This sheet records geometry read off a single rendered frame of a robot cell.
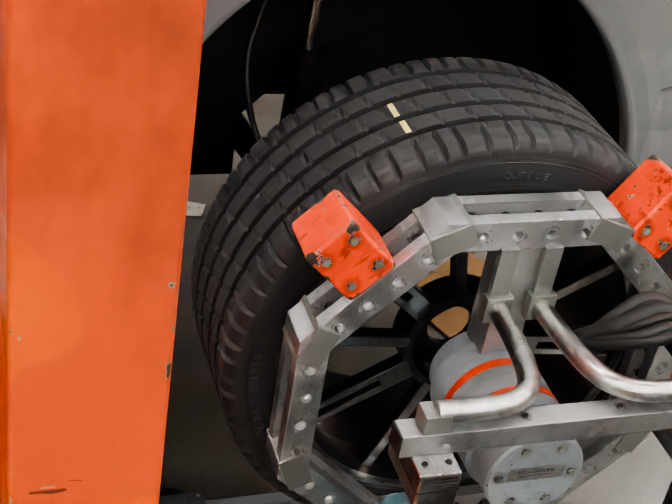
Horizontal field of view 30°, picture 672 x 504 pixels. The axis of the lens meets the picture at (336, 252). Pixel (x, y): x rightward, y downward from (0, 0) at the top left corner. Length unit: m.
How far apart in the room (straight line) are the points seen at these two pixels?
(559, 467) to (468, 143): 0.40
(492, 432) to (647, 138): 0.75
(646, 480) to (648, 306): 1.41
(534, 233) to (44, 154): 0.63
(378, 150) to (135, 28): 0.54
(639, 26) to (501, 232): 0.53
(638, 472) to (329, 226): 1.64
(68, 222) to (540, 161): 0.64
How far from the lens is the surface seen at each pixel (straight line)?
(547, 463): 1.54
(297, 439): 1.58
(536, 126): 1.56
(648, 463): 2.96
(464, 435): 1.38
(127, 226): 1.15
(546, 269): 1.52
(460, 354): 1.60
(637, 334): 1.52
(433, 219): 1.45
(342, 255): 1.41
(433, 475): 1.36
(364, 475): 1.79
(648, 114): 1.98
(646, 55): 1.93
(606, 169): 1.60
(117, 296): 1.19
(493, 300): 1.51
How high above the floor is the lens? 1.87
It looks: 34 degrees down
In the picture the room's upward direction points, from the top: 10 degrees clockwise
